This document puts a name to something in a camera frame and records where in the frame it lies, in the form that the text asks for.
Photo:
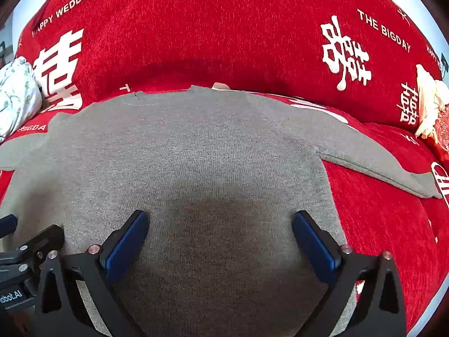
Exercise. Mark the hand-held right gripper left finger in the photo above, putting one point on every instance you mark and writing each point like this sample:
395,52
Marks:
127,243

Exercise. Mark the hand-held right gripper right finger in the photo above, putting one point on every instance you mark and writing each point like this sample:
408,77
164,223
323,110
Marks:
314,243

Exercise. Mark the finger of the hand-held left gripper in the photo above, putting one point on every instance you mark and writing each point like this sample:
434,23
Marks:
42,240
7,225

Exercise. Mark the grey knit sweater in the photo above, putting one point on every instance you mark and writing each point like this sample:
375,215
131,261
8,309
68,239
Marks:
196,189

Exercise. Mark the white floral cloth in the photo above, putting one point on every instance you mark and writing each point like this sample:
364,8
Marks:
15,94

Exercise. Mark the cream and red cushion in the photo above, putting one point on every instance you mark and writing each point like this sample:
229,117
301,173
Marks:
433,105

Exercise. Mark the red printed sofa cover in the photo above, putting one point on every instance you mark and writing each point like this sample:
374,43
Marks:
224,42

